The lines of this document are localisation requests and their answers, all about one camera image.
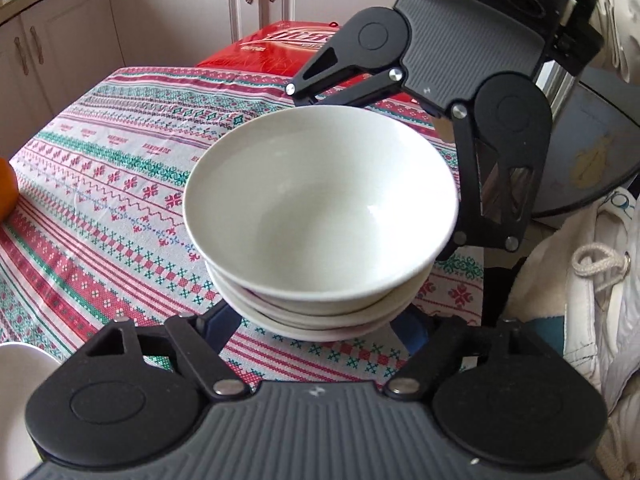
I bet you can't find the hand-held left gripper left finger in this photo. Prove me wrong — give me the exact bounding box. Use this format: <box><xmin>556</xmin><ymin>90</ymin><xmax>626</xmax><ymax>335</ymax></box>
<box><xmin>85</xmin><ymin>302</ymin><xmax>253</xmax><ymax>403</ymax></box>

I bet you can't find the person's white jacket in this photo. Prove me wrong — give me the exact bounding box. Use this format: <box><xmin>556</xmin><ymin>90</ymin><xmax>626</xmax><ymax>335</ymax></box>
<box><xmin>505</xmin><ymin>185</ymin><xmax>640</xmax><ymax>480</ymax></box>

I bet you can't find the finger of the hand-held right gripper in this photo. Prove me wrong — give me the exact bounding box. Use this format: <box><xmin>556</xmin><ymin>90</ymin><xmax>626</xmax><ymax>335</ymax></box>
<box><xmin>286</xmin><ymin>42</ymin><xmax>405</xmax><ymax>109</ymax></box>
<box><xmin>435</xmin><ymin>102</ymin><xmax>546</xmax><ymax>261</ymax></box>

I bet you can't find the white plate with fruit print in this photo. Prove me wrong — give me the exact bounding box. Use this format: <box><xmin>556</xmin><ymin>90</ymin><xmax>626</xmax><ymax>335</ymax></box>
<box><xmin>0</xmin><ymin>342</ymin><xmax>61</xmax><ymax>480</ymax></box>

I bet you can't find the row of white cabinet doors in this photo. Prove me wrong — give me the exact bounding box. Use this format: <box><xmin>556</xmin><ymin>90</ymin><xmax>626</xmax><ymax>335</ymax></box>
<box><xmin>0</xmin><ymin>0</ymin><xmax>401</xmax><ymax>126</ymax></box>

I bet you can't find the red printed carton box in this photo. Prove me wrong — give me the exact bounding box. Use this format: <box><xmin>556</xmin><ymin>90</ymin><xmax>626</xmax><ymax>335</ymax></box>
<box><xmin>196</xmin><ymin>20</ymin><xmax>441</xmax><ymax>116</ymax></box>

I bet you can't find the patterned tablecloth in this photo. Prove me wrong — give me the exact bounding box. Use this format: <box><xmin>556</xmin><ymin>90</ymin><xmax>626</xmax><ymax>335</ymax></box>
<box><xmin>0</xmin><ymin>65</ymin><xmax>486</xmax><ymax>411</ymax></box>

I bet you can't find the orange fruit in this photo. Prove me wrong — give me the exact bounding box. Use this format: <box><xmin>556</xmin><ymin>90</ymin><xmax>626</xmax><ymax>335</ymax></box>
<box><xmin>0</xmin><ymin>157</ymin><xmax>20</xmax><ymax>221</ymax></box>

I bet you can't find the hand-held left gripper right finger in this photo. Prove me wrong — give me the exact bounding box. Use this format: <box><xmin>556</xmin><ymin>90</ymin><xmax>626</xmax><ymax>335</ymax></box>
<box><xmin>382</xmin><ymin>307</ymin><xmax>553</xmax><ymax>403</ymax></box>

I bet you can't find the dark round stool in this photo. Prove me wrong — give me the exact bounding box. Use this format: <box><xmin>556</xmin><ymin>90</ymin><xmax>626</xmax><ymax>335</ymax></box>
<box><xmin>530</xmin><ymin>62</ymin><xmax>640</xmax><ymax>218</ymax></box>

